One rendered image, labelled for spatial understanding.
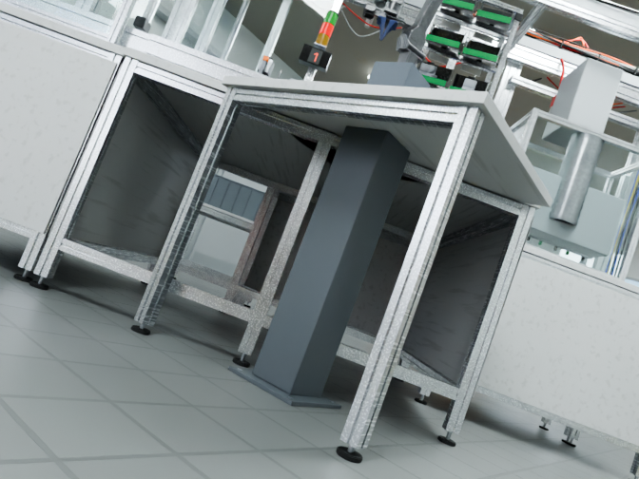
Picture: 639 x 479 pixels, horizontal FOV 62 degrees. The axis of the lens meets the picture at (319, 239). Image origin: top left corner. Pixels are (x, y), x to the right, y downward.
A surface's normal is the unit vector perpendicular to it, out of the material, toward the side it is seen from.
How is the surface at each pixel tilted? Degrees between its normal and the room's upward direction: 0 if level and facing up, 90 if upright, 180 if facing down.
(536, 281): 90
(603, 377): 90
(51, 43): 90
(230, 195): 90
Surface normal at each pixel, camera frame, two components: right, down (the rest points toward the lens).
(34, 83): 0.01, -0.09
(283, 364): -0.55, -0.28
